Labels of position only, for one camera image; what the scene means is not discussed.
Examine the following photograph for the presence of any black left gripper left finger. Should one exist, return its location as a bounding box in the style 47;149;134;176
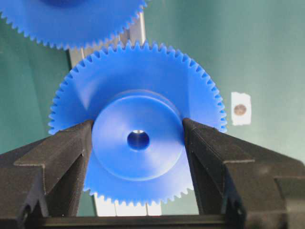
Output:
0;120;93;222

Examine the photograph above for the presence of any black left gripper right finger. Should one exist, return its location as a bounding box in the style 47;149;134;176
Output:
183;118;305;229

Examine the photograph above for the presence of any white tape marker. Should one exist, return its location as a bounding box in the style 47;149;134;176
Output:
231;92;252;125

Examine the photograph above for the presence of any aluminium extrusion rail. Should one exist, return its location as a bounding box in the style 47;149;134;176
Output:
68;11;163;217

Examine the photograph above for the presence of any large blue gear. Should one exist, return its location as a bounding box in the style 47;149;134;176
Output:
0;0;147;50

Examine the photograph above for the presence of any small blue gear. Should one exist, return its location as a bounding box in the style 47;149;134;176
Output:
49;43;226;204

